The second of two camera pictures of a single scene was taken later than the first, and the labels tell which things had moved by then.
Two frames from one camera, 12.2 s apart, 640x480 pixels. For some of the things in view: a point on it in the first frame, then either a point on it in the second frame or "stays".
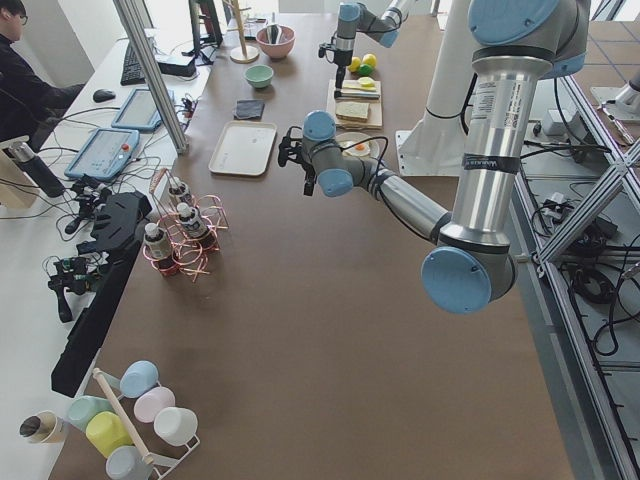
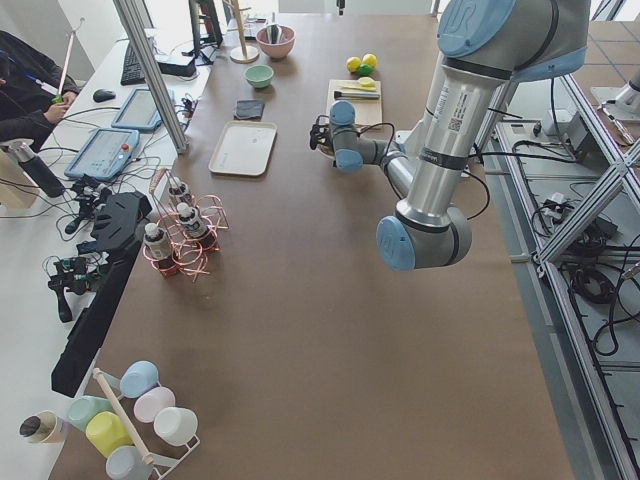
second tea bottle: (191, 221) stays
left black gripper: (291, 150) → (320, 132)
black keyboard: (132, 71) stays
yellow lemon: (369, 59) stays
